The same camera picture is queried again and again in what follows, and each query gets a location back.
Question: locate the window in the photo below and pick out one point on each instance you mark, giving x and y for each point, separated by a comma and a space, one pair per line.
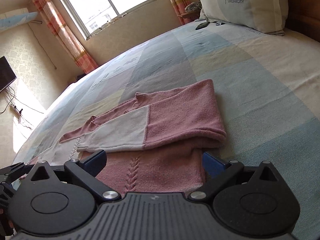
100, 5

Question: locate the white power strip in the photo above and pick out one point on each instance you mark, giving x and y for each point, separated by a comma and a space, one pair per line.
15, 108

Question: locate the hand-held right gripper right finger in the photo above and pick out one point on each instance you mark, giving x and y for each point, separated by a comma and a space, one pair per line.
212, 163

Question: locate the patchwork bed sheet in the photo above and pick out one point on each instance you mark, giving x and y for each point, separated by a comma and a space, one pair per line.
250, 80

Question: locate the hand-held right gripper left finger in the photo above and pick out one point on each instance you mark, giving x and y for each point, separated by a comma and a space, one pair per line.
96, 161

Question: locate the large floral pillow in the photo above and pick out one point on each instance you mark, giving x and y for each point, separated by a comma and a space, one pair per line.
237, 10

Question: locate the pink and white knit sweater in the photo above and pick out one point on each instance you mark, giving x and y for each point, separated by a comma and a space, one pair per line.
175, 115

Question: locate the white air conditioner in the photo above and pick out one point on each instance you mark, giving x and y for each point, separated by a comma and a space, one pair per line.
15, 20

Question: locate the small pale pillow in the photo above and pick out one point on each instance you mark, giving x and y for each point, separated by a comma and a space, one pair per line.
203, 15

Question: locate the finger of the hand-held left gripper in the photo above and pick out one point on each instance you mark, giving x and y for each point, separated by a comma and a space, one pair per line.
15, 168

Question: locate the black television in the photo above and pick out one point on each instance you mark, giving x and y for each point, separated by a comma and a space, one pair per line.
6, 75

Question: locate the dark box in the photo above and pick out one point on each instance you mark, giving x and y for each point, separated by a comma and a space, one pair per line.
80, 77

